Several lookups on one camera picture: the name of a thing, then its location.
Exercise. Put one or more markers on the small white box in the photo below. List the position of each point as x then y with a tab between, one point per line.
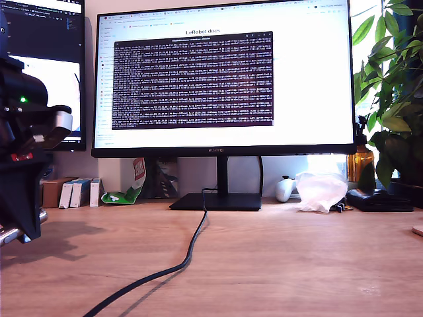
65	196
78	195
94	193

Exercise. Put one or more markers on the large black Huawei monitor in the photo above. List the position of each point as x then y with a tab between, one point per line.
297	82

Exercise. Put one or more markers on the pale arm camera box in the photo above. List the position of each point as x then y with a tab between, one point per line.
62	120

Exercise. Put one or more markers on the grey printed carton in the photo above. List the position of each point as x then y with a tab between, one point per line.
167	176

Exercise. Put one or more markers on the white game controller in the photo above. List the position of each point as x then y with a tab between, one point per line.
284	191

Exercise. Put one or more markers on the metallic silver laser pointer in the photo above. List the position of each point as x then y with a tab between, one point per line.
8	236

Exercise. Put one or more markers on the brown cardboard box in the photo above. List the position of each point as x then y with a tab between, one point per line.
53	195

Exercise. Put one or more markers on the crumpled white plastic bag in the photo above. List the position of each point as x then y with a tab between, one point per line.
319	191

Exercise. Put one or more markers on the small black clip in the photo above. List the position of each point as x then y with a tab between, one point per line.
340	208

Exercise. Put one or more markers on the black leather wallet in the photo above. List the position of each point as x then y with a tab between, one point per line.
376	201

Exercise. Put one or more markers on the green leafy house plant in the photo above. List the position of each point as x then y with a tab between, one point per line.
396	82

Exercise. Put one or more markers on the amber glass pump bottle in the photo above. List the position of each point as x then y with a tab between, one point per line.
356	163

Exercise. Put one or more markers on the black monitor with dark screen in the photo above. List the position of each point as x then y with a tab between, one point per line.
49	33

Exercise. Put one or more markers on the blue shield badge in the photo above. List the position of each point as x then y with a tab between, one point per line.
49	173

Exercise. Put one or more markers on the green and red snack bag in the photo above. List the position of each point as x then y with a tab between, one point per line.
119	197

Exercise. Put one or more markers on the round cork coaster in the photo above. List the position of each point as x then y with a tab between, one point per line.
418	230

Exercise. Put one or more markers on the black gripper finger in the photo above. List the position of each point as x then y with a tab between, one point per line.
20	195

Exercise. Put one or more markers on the dark plant pot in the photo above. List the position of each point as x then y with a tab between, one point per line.
409	194

